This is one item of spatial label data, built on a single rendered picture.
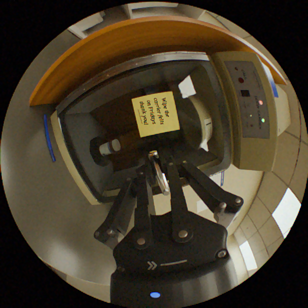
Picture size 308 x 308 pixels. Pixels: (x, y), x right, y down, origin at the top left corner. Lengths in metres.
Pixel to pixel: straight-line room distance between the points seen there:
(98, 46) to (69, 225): 0.41
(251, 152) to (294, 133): 1.22
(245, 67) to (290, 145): 1.30
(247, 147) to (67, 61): 0.44
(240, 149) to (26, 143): 0.52
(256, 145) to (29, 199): 0.53
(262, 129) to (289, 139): 1.23
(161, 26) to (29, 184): 0.41
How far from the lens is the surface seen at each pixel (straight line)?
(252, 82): 0.28
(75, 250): 0.34
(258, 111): 0.28
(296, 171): 1.58
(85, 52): 0.25
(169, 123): 0.20
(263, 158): 0.32
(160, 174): 0.18
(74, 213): 0.34
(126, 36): 0.24
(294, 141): 1.49
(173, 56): 0.25
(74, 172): 0.33
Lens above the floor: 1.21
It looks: 4 degrees down
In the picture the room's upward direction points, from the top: 73 degrees clockwise
